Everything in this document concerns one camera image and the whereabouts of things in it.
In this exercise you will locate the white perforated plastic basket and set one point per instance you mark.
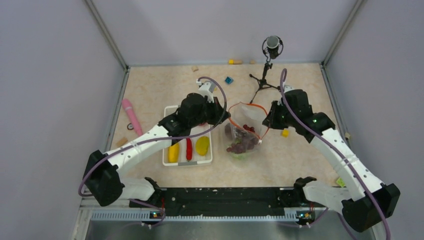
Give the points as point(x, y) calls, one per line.
point(196, 160)

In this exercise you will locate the black microphone tripod stand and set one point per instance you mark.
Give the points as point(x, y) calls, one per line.
point(272, 47)

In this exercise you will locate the clear orange-zip bag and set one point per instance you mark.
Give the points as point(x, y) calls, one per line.
point(250, 114)

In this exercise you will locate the yellow cube block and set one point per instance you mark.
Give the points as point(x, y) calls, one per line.
point(285, 133)

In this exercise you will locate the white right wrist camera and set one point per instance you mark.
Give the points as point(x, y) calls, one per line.
point(288, 88)

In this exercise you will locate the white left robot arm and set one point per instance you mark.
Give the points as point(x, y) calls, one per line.
point(103, 171)

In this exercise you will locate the green block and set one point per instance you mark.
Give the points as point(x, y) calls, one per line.
point(340, 182)

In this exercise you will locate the green apple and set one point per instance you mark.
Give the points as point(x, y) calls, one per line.
point(242, 155)

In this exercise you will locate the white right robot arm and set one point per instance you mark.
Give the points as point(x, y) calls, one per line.
point(365, 200)

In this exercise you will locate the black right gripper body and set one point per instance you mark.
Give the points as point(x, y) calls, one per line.
point(282, 118)

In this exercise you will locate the red chili pepper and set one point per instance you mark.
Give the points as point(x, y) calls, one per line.
point(189, 150)

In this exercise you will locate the yellow and tan cylinder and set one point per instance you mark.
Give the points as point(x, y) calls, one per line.
point(235, 62)

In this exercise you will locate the yellow corn cob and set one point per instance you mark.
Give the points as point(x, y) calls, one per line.
point(173, 153)

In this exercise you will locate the tan wooden block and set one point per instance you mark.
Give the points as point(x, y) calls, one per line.
point(194, 68)

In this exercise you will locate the dark red grape bunch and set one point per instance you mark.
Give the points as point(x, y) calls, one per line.
point(244, 139)

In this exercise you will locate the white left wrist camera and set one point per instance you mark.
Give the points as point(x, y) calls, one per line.
point(206, 89)

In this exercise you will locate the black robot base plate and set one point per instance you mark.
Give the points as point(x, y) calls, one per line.
point(225, 201)

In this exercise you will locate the wooden block near left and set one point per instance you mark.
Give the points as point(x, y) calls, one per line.
point(121, 142)

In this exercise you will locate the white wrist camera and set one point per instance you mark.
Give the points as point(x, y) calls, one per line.
point(206, 89)
point(288, 88)

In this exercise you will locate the blue square block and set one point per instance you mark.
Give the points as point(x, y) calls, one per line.
point(228, 80)

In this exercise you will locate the pink cylindrical toy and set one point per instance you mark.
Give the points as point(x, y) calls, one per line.
point(134, 122)

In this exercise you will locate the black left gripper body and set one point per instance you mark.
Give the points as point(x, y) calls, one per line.
point(210, 113)

